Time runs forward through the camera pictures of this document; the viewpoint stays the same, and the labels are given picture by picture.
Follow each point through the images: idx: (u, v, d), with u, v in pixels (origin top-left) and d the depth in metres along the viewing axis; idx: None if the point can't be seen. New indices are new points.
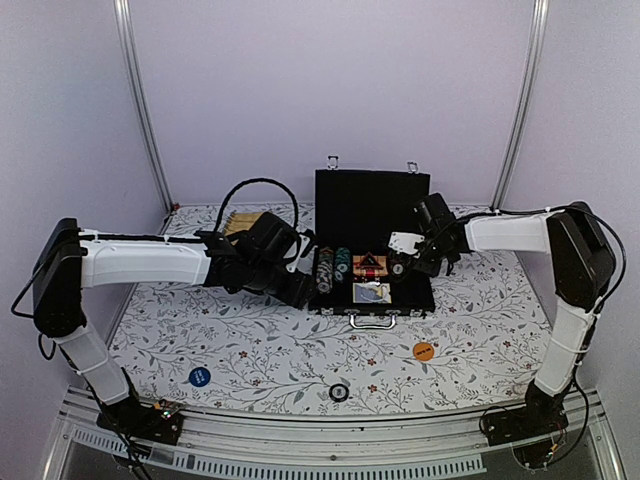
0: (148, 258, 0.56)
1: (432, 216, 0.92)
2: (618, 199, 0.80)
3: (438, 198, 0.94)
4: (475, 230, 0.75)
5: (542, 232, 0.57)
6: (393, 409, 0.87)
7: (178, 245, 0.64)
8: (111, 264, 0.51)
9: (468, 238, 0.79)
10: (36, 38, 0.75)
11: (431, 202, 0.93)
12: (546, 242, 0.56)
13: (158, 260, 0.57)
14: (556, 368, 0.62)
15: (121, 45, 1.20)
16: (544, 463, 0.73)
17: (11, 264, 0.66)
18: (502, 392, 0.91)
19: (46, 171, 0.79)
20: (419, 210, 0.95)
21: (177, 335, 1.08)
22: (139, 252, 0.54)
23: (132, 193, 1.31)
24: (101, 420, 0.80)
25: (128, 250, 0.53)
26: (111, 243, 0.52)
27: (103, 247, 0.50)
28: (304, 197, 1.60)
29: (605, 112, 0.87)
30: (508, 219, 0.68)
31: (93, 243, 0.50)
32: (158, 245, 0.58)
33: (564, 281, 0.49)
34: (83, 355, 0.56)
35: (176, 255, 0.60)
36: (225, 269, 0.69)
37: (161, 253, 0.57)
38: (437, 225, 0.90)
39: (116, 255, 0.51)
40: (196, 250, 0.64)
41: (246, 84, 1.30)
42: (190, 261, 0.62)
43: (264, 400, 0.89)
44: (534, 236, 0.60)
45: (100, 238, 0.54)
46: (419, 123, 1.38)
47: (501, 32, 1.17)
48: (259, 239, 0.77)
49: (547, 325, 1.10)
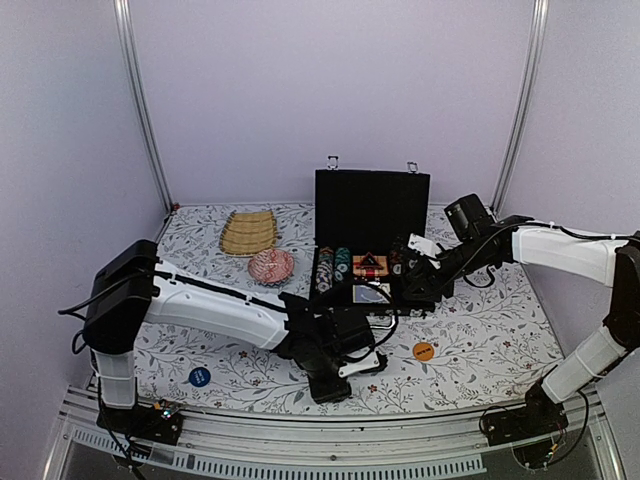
0: (224, 314, 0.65)
1: (469, 219, 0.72)
2: (618, 199, 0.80)
3: (476, 197, 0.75)
4: (524, 240, 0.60)
5: (611, 264, 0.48)
6: (393, 409, 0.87)
7: (258, 306, 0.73)
8: (185, 308, 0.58)
9: (511, 248, 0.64)
10: (37, 38, 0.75)
11: (467, 202, 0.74)
12: (610, 274, 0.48)
13: (240, 319, 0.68)
14: (570, 382, 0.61)
15: (121, 45, 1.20)
16: (543, 463, 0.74)
17: (11, 262, 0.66)
18: (502, 391, 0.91)
19: (46, 170, 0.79)
20: (453, 212, 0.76)
21: (177, 335, 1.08)
22: (223, 308, 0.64)
23: (132, 194, 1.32)
24: (99, 421, 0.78)
25: (204, 301, 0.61)
26: (188, 288, 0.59)
27: (181, 293, 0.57)
28: (304, 198, 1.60)
29: (605, 111, 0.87)
30: (564, 236, 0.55)
31: (168, 282, 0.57)
32: (240, 306, 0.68)
33: (619, 316, 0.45)
34: (111, 366, 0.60)
35: (254, 318, 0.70)
36: (297, 344, 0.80)
37: (240, 314, 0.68)
38: (474, 228, 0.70)
39: (190, 303, 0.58)
40: (272, 317, 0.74)
41: (247, 83, 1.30)
42: (265, 326, 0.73)
43: (264, 400, 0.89)
44: (596, 266, 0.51)
45: (176, 277, 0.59)
46: (419, 123, 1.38)
47: (502, 32, 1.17)
48: (344, 324, 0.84)
49: (547, 325, 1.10)
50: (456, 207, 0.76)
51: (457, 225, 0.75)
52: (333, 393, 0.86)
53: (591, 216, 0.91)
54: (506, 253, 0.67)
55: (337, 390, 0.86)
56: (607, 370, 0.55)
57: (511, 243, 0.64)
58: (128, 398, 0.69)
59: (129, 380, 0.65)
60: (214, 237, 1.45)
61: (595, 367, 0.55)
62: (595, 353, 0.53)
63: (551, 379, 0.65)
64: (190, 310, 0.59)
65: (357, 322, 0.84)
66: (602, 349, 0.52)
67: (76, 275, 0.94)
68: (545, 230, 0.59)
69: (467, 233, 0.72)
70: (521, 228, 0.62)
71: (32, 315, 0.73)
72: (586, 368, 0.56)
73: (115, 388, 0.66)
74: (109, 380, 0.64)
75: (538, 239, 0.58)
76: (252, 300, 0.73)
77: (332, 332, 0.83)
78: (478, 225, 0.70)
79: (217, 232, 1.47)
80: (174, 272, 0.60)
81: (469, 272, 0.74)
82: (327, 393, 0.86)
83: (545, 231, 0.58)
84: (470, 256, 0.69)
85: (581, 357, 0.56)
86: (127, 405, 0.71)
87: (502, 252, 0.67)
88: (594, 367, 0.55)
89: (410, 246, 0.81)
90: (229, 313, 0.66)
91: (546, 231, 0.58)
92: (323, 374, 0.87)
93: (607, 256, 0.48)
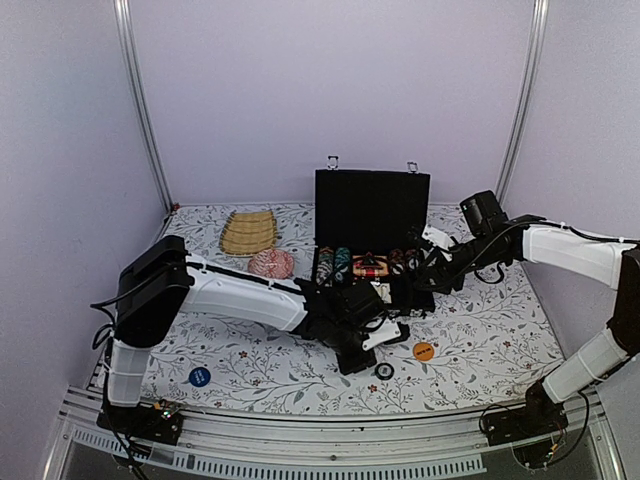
0: (252, 299, 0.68)
1: (484, 215, 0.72)
2: (617, 199, 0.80)
3: (490, 192, 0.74)
4: (534, 239, 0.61)
5: (617, 266, 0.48)
6: (393, 409, 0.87)
7: (278, 290, 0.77)
8: (218, 295, 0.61)
9: (521, 246, 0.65)
10: (37, 39, 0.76)
11: (482, 198, 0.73)
12: (617, 275, 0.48)
13: (261, 302, 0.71)
14: (573, 383, 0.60)
15: (121, 45, 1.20)
16: (543, 463, 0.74)
17: (10, 262, 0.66)
18: (502, 392, 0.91)
19: (46, 171, 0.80)
20: (467, 207, 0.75)
21: (177, 335, 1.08)
22: (245, 291, 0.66)
23: (132, 193, 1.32)
24: (100, 420, 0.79)
25: (233, 288, 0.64)
26: (219, 277, 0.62)
27: (213, 281, 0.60)
28: (304, 198, 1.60)
29: (606, 110, 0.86)
30: (572, 236, 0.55)
31: (202, 272, 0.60)
32: (262, 289, 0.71)
33: (622, 321, 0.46)
34: (123, 361, 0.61)
35: (272, 299, 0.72)
36: (314, 325, 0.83)
37: (266, 298, 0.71)
38: (487, 225, 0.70)
39: (222, 290, 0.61)
40: (291, 299, 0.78)
41: (246, 83, 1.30)
42: (287, 307, 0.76)
43: (264, 400, 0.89)
44: (604, 268, 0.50)
45: (207, 267, 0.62)
46: (420, 122, 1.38)
47: (501, 32, 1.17)
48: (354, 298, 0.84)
49: (548, 325, 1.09)
50: (471, 203, 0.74)
51: (470, 220, 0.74)
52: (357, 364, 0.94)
53: (592, 216, 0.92)
54: (515, 251, 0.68)
55: (363, 359, 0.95)
56: (607, 373, 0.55)
57: (522, 241, 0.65)
58: (134, 398, 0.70)
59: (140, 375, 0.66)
60: (214, 237, 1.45)
61: (597, 369, 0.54)
62: (597, 356, 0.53)
63: (551, 378, 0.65)
64: (220, 297, 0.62)
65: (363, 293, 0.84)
66: (603, 351, 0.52)
67: (76, 276, 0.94)
68: (555, 229, 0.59)
69: (480, 228, 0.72)
70: (533, 226, 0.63)
71: (33, 316, 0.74)
72: (586, 369, 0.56)
73: (123, 385, 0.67)
74: (121, 377, 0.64)
75: (547, 237, 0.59)
76: (273, 284, 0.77)
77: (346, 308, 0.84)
78: (491, 222, 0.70)
79: (217, 232, 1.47)
80: (204, 263, 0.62)
81: (480, 267, 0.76)
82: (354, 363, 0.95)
83: (555, 230, 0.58)
84: (481, 253, 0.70)
85: (582, 357, 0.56)
86: (132, 404, 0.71)
87: (511, 251, 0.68)
88: (595, 370, 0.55)
89: (423, 237, 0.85)
90: (255, 297, 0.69)
91: (556, 230, 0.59)
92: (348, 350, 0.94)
93: (614, 258, 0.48)
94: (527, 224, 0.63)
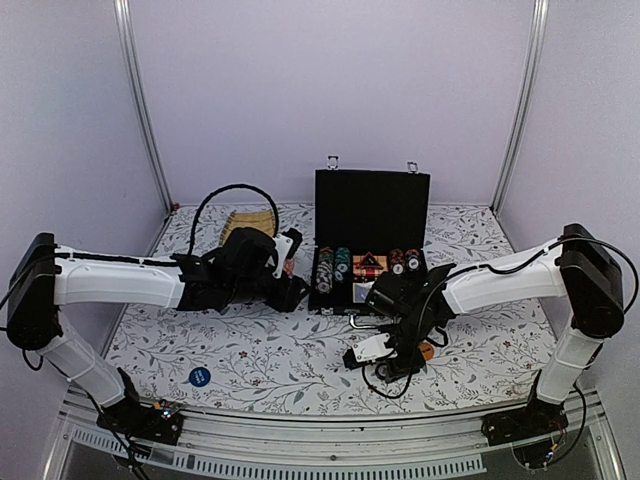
0: (124, 282, 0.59)
1: (393, 297, 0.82)
2: (617, 198, 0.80)
3: (384, 276, 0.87)
4: (464, 289, 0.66)
5: (557, 278, 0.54)
6: (393, 409, 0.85)
7: (153, 266, 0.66)
8: (86, 282, 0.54)
9: (450, 304, 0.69)
10: (37, 40, 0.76)
11: (379, 282, 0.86)
12: (562, 286, 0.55)
13: (134, 283, 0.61)
14: (562, 382, 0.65)
15: (121, 45, 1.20)
16: (544, 463, 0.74)
17: (10, 263, 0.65)
18: (502, 392, 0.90)
19: (47, 172, 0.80)
20: (375, 300, 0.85)
21: (177, 335, 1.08)
22: (111, 274, 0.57)
23: (132, 194, 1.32)
24: (100, 420, 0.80)
25: (105, 271, 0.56)
26: (87, 262, 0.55)
27: (78, 267, 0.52)
28: (304, 197, 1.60)
29: (607, 110, 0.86)
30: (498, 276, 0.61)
31: (69, 260, 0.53)
32: (132, 268, 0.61)
33: (590, 321, 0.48)
34: (70, 361, 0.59)
35: (151, 278, 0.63)
36: (199, 294, 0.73)
37: (135, 277, 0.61)
38: (402, 302, 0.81)
39: (87, 277, 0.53)
40: (171, 274, 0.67)
41: (245, 83, 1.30)
42: (164, 285, 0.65)
43: (264, 400, 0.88)
44: (545, 284, 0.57)
45: (76, 255, 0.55)
46: (420, 122, 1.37)
47: (500, 32, 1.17)
48: (229, 261, 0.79)
49: (547, 325, 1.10)
50: (375, 293, 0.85)
51: (386, 306, 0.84)
52: (282, 306, 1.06)
53: (591, 216, 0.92)
54: (443, 312, 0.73)
55: (285, 304, 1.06)
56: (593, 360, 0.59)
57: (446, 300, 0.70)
58: (119, 390, 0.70)
59: (93, 371, 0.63)
60: (214, 237, 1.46)
61: (582, 361, 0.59)
62: (582, 350, 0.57)
63: (545, 387, 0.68)
64: (90, 284, 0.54)
65: (234, 248, 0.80)
66: (588, 344, 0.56)
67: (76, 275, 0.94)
68: (473, 271, 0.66)
69: (397, 309, 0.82)
70: (449, 283, 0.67)
71: None
72: (575, 364, 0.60)
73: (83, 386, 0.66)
74: (77, 378, 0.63)
75: (473, 282, 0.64)
76: (147, 261, 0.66)
77: (224, 273, 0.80)
78: (403, 298, 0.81)
79: (217, 232, 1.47)
80: (73, 251, 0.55)
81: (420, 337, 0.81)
82: (277, 303, 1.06)
83: (473, 273, 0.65)
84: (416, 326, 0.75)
85: (564, 360, 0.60)
86: (119, 397, 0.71)
87: (438, 313, 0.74)
88: (580, 362, 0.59)
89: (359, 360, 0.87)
90: (125, 278, 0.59)
91: (474, 273, 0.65)
92: (274, 294, 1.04)
93: (551, 272, 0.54)
94: (443, 284, 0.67)
